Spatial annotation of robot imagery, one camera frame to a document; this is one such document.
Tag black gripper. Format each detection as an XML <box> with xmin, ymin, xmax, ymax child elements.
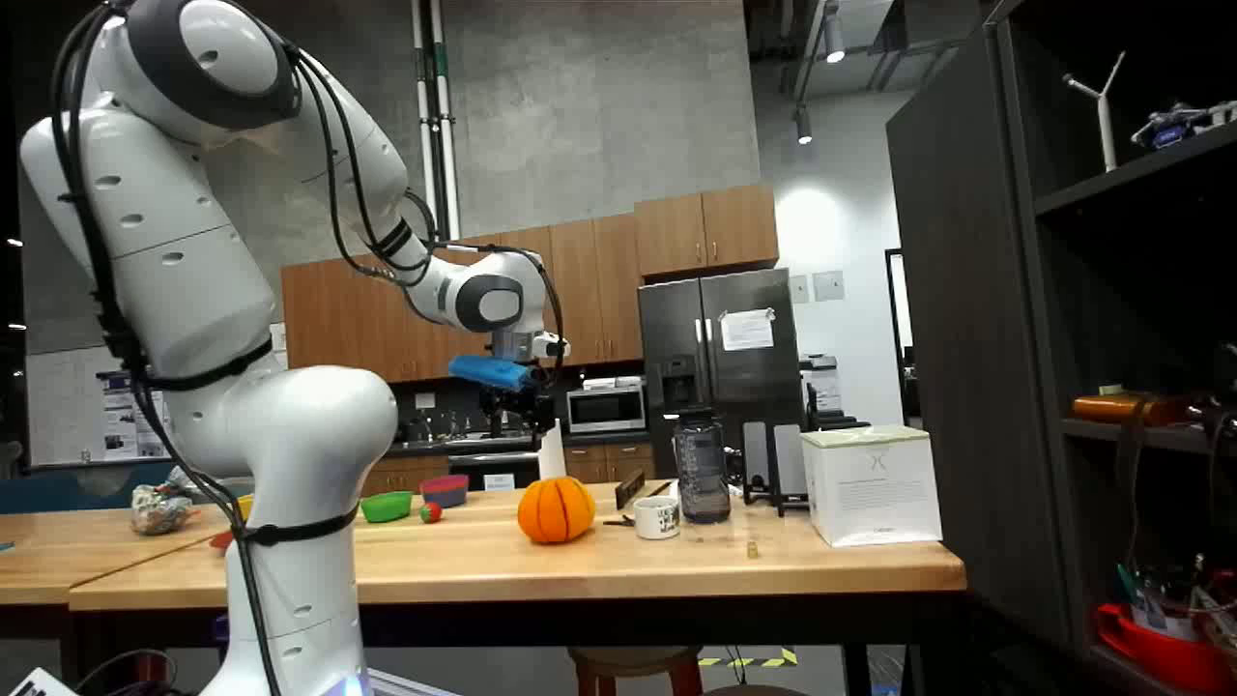
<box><xmin>508</xmin><ymin>330</ymin><xmax>572</xmax><ymax>445</ymax></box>

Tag small orange pumpkin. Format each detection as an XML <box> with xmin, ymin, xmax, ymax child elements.
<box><xmin>513</xmin><ymin>477</ymin><xmax>598</xmax><ymax>550</ymax></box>

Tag blue toy vehicle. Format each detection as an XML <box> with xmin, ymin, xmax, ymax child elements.
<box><xmin>1129</xmin><ymin>99</ymin><xmax>1237</xmax><ymax>153</ymax></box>

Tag white cylinder roll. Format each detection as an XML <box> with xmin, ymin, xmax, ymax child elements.
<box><xmin>539</xmin><ymin>425</ymin><xmax>572</xmax><ymax>486</ymax></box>

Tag silver microwave oven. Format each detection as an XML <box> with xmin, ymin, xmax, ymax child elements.
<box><xmin>559</xmin><ymin>380</ymin><xmax>648</xmax><ymax>436</ymax></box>

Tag small dark tilted block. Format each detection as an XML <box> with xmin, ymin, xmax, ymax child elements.
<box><xmin>613</xmin><ymin>469</ymin><xmax>653</xmax><ymax>516</ymax></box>

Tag red bowl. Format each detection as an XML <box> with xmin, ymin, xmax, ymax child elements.
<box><xmin>416</xmin><ymin>470</ymin><xmax>470</xmax><ymax>512</ymax></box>

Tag white mug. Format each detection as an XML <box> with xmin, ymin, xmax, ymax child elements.
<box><xmin>629</xmin><ymin>486</ymin><xmax>689</xmax><ymax>543</ymax></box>

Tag dark transparent jar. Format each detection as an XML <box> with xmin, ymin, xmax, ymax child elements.
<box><xmin>671</xmin><ymin>405</ymin><xmax>734</xmax><ymax>527</ymax></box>

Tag green bowl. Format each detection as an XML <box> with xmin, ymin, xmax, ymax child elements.
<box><xmin>354</xmin><ymin>486</ymin><xmax>416</xmax><ymax>527</ymax></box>

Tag black refrigerator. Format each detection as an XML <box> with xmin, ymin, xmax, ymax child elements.
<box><xmin>634</xmin><ymin>268</ymin><xmax>807</xmax><ymax>478</ymax></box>

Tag white paper sheet on refrigerator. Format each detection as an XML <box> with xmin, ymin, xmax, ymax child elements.
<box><xmin>720</xmin><ymin>304</ymin><xmax>781</xmax><ymax>356</ymax></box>

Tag red stool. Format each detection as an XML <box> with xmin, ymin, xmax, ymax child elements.
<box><xmin>567</xmin><ymin>647</ymin><xmax>706</xmax><ymax>696</ymax></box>

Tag yellow green leafy object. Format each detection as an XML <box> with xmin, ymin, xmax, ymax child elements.
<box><xmin>692</xmin><ymin>647</ymin><xmax>804</xmax><ymax>687</ymax></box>

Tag vertical metal pipes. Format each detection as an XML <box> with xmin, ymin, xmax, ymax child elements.
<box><xmin>411</xmin><ymin>0</ymin><xmax>464</xmax><ymax>247</ymax></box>

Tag white cardboard box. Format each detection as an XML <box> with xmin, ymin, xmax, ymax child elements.
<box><xmin>796</xmin><ymin>425</ymin><xmax>947</xmax><ymax>550</ymax></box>

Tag clear plastic bag bundle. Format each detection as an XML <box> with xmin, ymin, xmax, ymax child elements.
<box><xmin>129</xmin><ymin>478</ymin><xmax>197</xmax><ymax>543</ymax></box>

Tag dark shelf unit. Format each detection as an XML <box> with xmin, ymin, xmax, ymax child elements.
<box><xmin>884</xmin><ymin>0</ymin><xmax>1237</xmax><ymax>696</ymax></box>

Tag orange cylinder on shelf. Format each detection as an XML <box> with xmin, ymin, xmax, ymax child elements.
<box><xmin>1066</xmin><ymin>391</ymin><xmax>1174</xmax><ymax>429</ymax></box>

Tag white wind turbine model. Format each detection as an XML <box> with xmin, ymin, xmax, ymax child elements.
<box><xmin>1060</xmin><ymin>50</ymin><xmax>1129</xmax><ymax>179</ymax></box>

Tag red bucket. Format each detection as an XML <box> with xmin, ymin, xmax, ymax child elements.
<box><xmin>1090</xmin><ymin>594</ymin><xmax>1237</xmax><ymax>696</ymax></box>

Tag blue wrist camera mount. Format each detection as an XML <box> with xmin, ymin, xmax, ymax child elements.
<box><xmin>444</xmin><ymin>356</ymin><xmax>539</xmax><ymax>394</ymax></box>

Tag brown wooden wall cabinets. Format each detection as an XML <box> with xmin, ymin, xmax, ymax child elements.
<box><xmin>280</xmin><ymin>182</ymin><xmax>781</xmax><ymax>388</ymax></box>

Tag black table frame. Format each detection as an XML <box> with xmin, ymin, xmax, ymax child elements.
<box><xmin>63</xmin><ymin>586</ymin><xmax>974</xmax><ymax>696</ymax></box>

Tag black wire stand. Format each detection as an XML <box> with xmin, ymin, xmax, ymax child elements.
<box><xmin>742</xmin><ymin>470</ymin><xmax>813</xmax><ymax>517</ymax></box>

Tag white wall poster board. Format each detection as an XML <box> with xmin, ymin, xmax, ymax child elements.
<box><xmin>23</xmin><ymin>339</ymin><xmax>178</xmax><ymax>470</ymax></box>

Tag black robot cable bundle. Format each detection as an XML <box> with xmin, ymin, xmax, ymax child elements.
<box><xmin>45</xmin><ymin>0</ymin><xmax>572</xmax><ymax>696</ymax></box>

